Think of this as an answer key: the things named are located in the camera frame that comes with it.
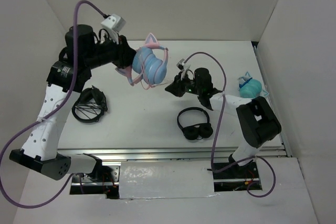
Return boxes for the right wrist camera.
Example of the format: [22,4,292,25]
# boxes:
[176,59,191,79]

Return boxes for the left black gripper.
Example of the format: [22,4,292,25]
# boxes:
[84,30,142,70]

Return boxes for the black on-ear headphones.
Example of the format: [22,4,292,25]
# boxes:
[176,107,213,141]

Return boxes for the black headphones with cable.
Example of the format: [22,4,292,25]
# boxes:
[71,86,108,124]

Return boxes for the pink headphone cable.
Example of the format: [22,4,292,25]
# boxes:
[141,83,170,90]

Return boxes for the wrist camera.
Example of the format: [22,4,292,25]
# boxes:
[101,14,126,45]
[176,59,191,79]

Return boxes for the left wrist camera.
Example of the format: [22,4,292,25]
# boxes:
[101,14,126,45]

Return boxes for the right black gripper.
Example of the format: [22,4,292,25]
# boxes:
[166,71,203,97]

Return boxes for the teal cat-ear headphones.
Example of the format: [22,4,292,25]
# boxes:
[238,71,269,99]

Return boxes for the pink blue cat-ear headphones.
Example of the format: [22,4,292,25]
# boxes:
[115,33,168,90]

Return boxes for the aluminium rail frame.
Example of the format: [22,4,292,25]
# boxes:
[56,40,292,163]

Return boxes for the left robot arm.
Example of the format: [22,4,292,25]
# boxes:
[9,24,136,182]

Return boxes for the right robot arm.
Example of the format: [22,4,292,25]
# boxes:
[165,68,282,178]

